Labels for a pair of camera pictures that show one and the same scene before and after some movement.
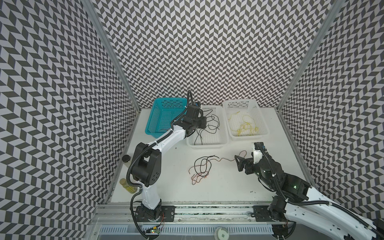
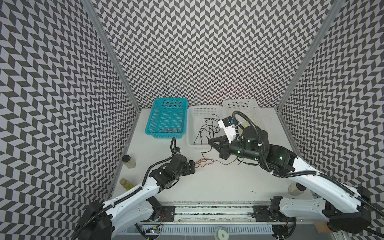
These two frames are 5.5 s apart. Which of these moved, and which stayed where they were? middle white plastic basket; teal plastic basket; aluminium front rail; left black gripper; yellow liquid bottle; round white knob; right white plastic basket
Moved: left black gripper
Stayed: right white plastic basket; teal plastic basket; aluminium front rail; yellow liquid bottle; round white knob; middle white plastic basket
